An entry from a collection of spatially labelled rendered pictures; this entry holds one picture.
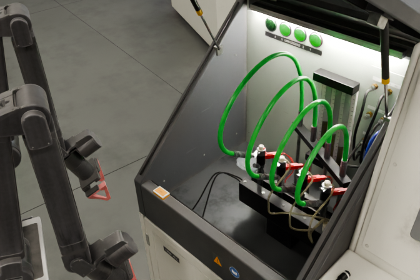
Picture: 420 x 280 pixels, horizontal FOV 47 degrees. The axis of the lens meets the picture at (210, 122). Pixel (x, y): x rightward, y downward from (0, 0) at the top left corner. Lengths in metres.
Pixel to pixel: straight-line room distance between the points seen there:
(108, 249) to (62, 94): 3.11
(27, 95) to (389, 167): 0.86
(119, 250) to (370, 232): 0.66
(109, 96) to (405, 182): 3.04
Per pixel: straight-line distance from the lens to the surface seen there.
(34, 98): 0.86
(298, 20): 1.54
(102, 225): 2.88
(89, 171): 1.51
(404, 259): 1.36
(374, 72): 1.48
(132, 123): 3.62
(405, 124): 1.23
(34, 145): 0.87
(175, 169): 1.74
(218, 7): 4.16
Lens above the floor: 2.05
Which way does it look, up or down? 35 degrees down
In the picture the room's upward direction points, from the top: 3 degrees counter-clockwise
